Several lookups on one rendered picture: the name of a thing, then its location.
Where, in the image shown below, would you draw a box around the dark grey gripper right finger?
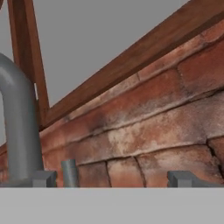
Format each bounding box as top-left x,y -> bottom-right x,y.
166,170 -> 224,188

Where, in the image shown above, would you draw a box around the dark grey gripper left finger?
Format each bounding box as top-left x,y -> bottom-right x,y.
0,170 -> 58,188

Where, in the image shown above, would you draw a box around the grey curved tap spout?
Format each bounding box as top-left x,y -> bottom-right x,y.
0,52 -> 45,182

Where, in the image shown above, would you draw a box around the grey tap handle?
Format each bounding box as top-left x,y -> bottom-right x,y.
60,158 -> 80,188

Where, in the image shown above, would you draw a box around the brown wooden window frame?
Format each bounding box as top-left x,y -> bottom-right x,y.
6,0 -> 224,131

